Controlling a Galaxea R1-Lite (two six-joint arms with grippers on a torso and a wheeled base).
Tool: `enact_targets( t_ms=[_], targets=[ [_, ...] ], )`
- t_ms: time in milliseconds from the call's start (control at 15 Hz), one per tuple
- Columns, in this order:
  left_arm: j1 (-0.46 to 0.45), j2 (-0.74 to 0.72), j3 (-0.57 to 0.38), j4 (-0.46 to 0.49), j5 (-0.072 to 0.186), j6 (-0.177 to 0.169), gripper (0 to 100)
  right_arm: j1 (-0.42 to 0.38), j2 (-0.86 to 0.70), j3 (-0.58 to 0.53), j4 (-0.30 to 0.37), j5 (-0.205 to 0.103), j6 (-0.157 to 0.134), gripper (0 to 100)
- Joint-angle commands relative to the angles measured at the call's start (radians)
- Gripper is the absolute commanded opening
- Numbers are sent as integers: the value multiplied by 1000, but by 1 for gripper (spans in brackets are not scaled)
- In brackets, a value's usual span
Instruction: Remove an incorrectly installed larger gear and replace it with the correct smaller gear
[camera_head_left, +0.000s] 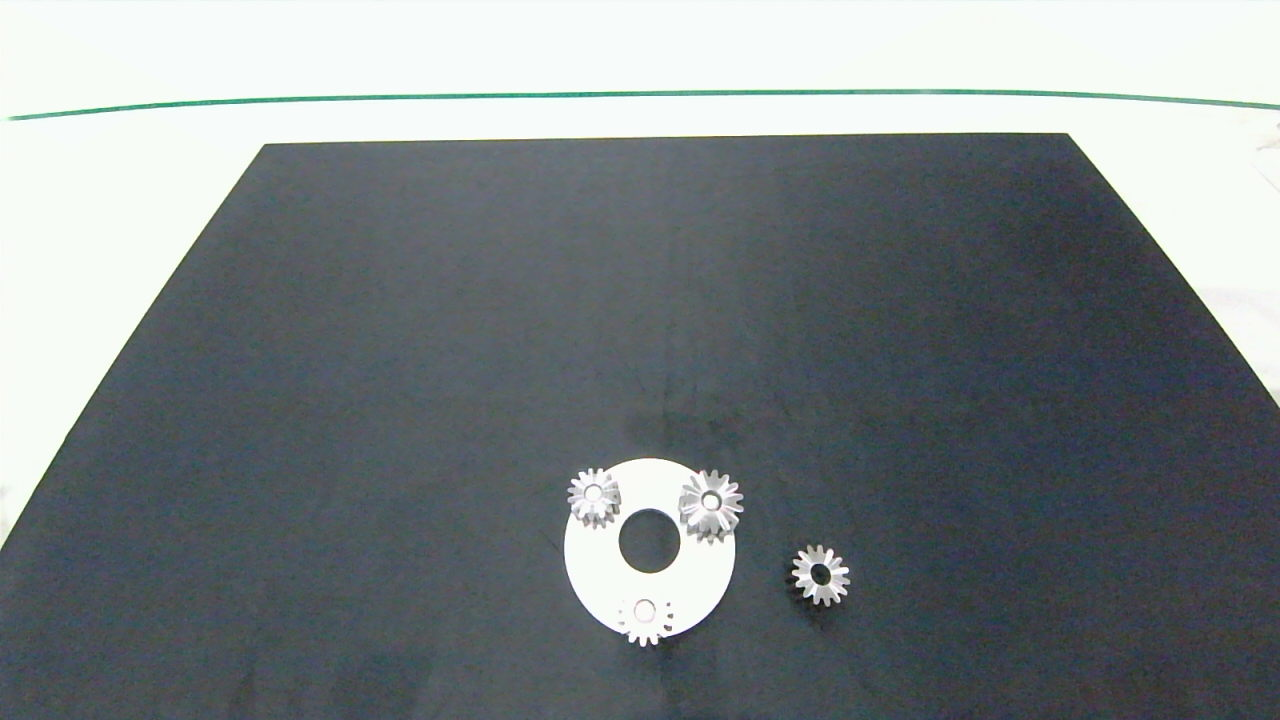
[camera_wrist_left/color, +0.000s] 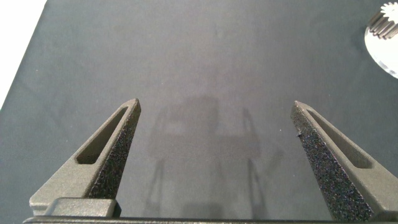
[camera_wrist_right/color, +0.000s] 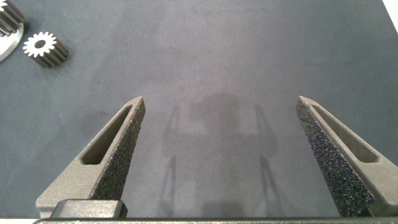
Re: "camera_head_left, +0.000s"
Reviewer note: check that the large steel gear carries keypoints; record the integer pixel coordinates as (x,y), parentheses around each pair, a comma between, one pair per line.
(725,508)

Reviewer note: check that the round white plate with pins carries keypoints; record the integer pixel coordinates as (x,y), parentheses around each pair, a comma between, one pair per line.
(598,570)

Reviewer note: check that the dark rectangular mat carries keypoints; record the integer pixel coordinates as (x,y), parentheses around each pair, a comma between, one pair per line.
(400,400)

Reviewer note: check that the small steel gear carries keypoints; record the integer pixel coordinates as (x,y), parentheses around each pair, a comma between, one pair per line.
(630,620)
(836,581)
(582,501)

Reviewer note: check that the green tape line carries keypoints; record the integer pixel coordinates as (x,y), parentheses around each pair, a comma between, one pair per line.
(640,95)

